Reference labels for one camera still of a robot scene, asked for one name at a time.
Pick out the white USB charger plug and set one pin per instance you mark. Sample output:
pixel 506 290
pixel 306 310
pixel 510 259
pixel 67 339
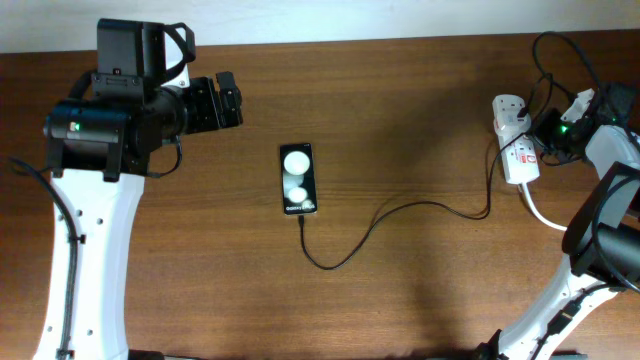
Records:
pixel 510 123

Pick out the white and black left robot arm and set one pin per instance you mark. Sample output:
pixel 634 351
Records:
pixel 99 142

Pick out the white power strip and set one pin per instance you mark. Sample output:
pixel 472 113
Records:
pixel 518 153

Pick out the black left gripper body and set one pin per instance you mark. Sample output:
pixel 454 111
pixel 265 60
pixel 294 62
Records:
pixel 200 109

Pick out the black Samsung Galaxy smartphone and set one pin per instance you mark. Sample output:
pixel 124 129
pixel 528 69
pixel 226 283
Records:
pixel 299 193

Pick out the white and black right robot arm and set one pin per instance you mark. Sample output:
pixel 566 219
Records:
pixel 600 253

